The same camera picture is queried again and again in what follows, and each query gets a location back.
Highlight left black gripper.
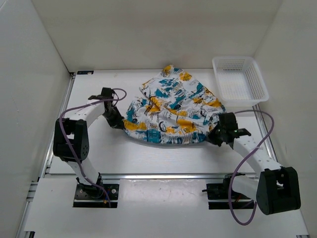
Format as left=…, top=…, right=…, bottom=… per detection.
left=102, top=106, right=124, bottom=130

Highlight colourful printed shorts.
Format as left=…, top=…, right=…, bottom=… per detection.
left=123, top=65, right=226, bottom=145

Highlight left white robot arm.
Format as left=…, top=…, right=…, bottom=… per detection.
left=53, top=87, right=127, bottom=198

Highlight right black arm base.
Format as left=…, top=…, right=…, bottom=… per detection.
left=202, top=183, right=254, bottom=210

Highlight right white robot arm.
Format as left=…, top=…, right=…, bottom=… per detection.
left=207, top=113, right=301, bottom=215

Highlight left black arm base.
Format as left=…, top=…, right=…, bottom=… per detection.
left=73, top=183, right=119, bottom=208

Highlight white plastic mesh basket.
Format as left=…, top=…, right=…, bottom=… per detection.
left=212, top=56, right=269, bottom=108

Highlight black corner label plate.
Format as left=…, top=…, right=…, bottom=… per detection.
left=77, top=70, right=94, bottom=75

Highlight front aluminium rail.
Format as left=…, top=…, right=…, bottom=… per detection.
left=102, top=173, right=227, bottom=179

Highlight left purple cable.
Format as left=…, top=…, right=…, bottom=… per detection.
left=59, top=88, right=127, bottom=208

